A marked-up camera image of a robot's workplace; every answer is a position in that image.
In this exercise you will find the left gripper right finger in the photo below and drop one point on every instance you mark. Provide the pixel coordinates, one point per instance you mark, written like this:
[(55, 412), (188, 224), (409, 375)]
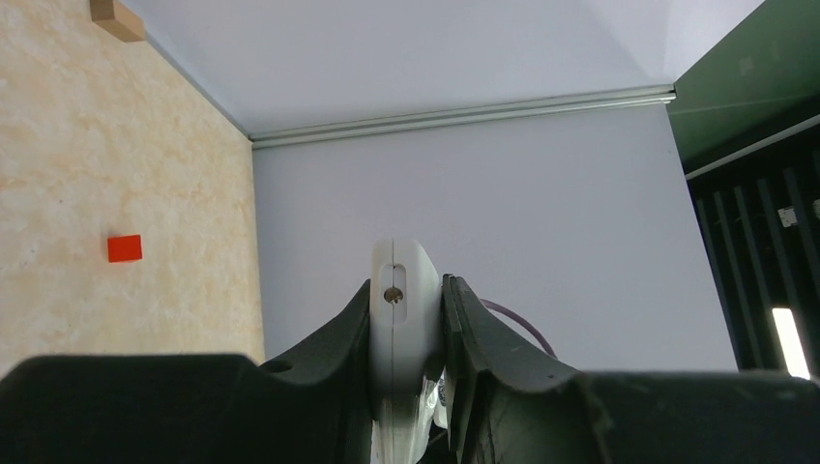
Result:
[(510, 402)]

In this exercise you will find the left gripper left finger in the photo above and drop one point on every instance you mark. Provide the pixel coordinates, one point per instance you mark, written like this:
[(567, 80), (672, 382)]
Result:
[(307, 405)]

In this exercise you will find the white remote control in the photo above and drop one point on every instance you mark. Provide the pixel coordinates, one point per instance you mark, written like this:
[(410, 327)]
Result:
[(406, 348)]

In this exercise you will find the red block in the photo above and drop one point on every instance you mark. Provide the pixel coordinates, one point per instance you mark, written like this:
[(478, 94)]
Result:
[(124, 249)]

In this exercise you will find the tan wooden block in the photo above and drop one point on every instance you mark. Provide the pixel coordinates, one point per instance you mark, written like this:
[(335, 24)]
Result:
[(118, 20)]

